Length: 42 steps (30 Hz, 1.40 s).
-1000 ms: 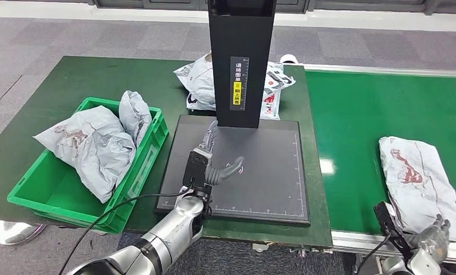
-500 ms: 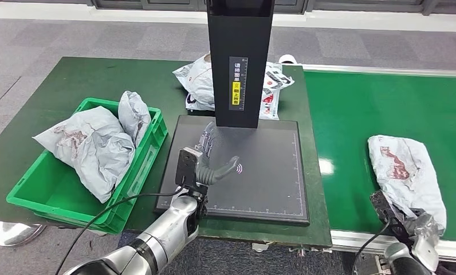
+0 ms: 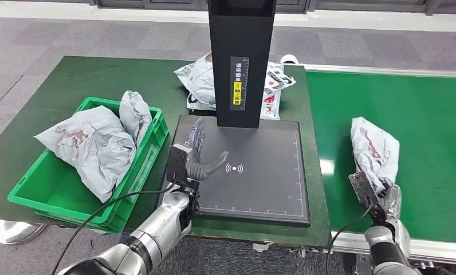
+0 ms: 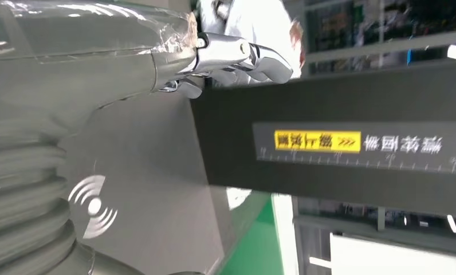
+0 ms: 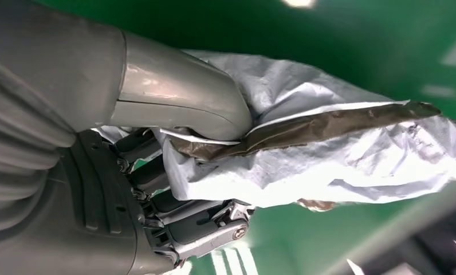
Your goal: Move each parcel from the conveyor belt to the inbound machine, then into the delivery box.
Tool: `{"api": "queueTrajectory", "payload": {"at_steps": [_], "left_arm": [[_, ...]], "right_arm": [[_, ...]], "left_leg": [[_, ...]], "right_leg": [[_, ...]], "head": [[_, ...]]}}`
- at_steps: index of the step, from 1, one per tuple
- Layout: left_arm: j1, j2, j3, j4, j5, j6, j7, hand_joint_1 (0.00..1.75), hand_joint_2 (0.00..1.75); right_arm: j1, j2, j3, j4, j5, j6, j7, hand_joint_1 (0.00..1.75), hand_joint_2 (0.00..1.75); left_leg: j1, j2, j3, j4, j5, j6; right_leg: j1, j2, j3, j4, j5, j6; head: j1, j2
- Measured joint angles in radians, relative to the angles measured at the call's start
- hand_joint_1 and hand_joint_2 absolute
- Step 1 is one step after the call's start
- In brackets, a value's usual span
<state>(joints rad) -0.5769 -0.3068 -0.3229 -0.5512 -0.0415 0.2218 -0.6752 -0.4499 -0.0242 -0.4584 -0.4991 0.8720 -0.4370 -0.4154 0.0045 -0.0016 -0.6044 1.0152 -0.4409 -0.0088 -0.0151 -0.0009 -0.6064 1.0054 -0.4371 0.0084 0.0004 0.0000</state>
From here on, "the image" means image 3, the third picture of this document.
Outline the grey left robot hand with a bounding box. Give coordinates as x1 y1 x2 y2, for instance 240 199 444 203
184 116 230 181

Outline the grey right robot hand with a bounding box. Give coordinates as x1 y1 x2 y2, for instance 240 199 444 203
379 184 403 221

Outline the grey parcel bag red print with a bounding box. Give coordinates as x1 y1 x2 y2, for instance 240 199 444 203
350 116 400 195

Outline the plain grey parcel bag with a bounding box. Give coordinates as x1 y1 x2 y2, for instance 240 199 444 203
119 90 153 148

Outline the grey parcel bag brown print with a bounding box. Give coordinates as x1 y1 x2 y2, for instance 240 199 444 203
34 105 137 204

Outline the black inbound scanner machine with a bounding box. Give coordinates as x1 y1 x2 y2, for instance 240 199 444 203
161 0 311 227

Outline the white parcel bag red print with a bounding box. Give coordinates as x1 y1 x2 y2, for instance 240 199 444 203
186 91 282 121

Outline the green conveyor belt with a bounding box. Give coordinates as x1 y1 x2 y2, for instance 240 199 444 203
305 70 456 245

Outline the white parcel bag black print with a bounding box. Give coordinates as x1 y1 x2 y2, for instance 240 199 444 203
174 53 296 97

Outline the black yellow label sticker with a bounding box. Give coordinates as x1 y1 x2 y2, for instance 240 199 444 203
230 57 250 112

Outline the green plastic crate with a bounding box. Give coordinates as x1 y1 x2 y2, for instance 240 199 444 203
7 96 169 234

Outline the round metal table foot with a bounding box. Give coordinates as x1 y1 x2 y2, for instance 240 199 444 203
0 219 48 246

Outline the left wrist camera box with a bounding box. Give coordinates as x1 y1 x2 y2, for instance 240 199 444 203
166 143 193 184

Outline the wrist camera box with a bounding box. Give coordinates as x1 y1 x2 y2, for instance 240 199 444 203
348 171 387 225
166 143 193 184

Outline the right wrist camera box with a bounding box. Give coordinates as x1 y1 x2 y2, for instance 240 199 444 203
348 171 387 225

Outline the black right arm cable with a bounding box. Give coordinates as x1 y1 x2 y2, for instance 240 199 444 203
325 205 374 275

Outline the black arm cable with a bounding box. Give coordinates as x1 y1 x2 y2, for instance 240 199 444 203
325 205 374 275
51 182 180 275

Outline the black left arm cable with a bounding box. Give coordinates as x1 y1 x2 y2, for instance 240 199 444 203
51 182 180 275

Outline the dark window frame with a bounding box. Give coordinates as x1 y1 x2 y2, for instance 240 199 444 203
89 0 456 16

